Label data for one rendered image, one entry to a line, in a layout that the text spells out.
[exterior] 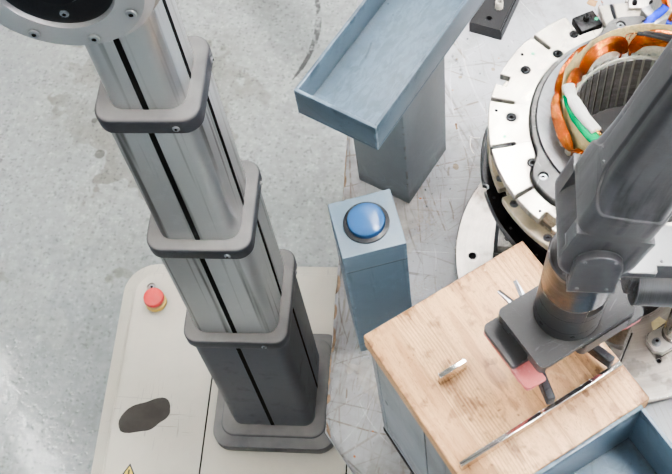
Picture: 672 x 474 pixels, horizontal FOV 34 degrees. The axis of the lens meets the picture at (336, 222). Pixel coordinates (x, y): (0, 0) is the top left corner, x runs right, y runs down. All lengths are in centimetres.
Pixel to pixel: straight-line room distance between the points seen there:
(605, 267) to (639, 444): 34
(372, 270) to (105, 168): 143
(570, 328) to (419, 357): 19
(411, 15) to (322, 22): 136
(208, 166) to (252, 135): 134
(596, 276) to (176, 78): 47
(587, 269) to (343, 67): 57
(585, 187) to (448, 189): 72
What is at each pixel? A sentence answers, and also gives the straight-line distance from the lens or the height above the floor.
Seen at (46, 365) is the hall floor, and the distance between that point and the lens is 235.
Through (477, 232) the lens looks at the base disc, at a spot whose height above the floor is 80.
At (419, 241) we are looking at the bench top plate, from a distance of 143.
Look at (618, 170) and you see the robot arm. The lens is 72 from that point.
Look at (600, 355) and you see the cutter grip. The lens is 103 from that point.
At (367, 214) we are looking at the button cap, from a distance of 115.
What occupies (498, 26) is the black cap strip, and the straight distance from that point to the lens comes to 160.
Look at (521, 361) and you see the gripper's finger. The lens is 95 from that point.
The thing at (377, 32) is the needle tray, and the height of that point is 103.
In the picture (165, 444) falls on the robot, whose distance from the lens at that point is 193.
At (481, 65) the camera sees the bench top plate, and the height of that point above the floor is 78.
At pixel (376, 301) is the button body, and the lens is 125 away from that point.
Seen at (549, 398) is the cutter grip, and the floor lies 109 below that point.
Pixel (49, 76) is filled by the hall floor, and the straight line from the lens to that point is 274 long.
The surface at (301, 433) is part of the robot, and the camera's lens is 185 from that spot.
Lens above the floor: 204
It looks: 60 degrees down
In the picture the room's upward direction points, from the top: 11 degrees counter-clockwise
